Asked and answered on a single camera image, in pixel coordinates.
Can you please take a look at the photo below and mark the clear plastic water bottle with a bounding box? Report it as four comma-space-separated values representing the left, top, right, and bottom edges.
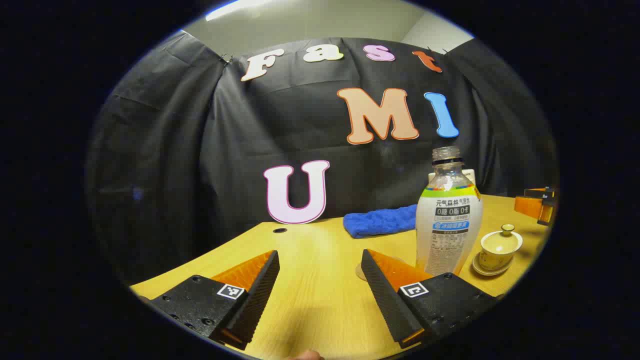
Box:
416, 146, 484, 277

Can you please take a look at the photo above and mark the ceiling light panel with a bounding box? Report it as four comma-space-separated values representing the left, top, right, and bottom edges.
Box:
205, 0, 273, 22

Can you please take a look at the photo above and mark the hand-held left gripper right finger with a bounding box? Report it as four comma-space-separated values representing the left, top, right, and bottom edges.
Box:
361, 248, 501, 350

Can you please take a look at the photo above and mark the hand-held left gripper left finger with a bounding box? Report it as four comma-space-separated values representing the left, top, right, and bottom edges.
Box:
149, 249, 281, 351

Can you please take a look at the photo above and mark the white toaster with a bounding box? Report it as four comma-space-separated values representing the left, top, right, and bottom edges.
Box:
428, 169, 476, 188

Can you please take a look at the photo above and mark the cream ceramic saucer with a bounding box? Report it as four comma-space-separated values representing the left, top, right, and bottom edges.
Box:
472, 255, 514, 277

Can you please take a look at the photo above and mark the black backdrop cloth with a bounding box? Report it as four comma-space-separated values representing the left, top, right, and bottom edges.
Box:
86, 30, 558, 286

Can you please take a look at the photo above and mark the cream teacup lid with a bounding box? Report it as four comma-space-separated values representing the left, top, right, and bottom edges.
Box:
480, 224, 524, 257

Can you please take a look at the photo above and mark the blue towel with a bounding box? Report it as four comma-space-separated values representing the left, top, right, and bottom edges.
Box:
343, 204, 418, 239

